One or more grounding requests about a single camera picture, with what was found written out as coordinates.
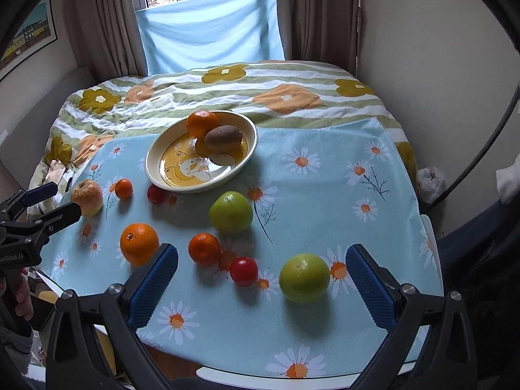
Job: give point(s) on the wall poster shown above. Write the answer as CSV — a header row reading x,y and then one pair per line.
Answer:
x,y
28,36

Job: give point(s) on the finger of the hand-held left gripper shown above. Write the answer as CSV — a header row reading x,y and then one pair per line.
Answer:
x,y
40,193
61,215

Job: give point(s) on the striped floral blanket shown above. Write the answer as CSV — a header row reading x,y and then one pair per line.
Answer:
x,y
264,85

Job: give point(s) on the brown curtain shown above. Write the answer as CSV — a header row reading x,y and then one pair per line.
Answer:
x,y
109,20
317,16

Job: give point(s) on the brown kiwi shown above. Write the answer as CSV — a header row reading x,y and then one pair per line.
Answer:
x,y
222,136

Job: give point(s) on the green apple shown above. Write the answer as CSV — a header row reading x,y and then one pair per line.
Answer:
x,y
230,212
303,277

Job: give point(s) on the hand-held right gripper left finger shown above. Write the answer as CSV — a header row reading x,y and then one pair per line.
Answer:
x,y
156,288

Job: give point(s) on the dark red fruit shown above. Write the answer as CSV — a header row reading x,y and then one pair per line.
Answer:
x,y
155,194

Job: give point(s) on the person's left forearm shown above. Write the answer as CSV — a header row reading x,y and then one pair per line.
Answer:
x,y
12,341

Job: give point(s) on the light blue window cloth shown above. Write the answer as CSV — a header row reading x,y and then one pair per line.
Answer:
x,y
211,32

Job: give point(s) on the white plastic bag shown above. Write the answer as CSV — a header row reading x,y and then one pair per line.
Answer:
x,y
430,183

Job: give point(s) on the white cloth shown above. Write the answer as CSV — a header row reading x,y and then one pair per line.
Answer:
x,y
510,183

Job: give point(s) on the red tomato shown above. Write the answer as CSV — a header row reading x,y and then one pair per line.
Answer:
x,y
243,271

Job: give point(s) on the yellow red apple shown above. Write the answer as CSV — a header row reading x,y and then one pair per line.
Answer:
x,y
87,197

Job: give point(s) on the person's left hand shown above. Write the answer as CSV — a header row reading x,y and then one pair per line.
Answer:
x,y
23,296

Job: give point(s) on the tangerine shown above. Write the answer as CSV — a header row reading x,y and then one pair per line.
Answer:
x,y
204,248

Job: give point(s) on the light blue daisy tablecloth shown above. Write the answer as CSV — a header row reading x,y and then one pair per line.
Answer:
x,y
313,211

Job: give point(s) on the cream bowl with bear print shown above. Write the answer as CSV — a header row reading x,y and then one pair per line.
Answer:
x,y
183,172

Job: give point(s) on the small red fruit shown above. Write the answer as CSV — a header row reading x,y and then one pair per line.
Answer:
x,y
124,189

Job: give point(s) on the large orange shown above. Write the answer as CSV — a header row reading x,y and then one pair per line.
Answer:
x,y
139,243

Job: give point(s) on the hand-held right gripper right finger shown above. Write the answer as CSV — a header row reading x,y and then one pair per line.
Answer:
x,y
369,288

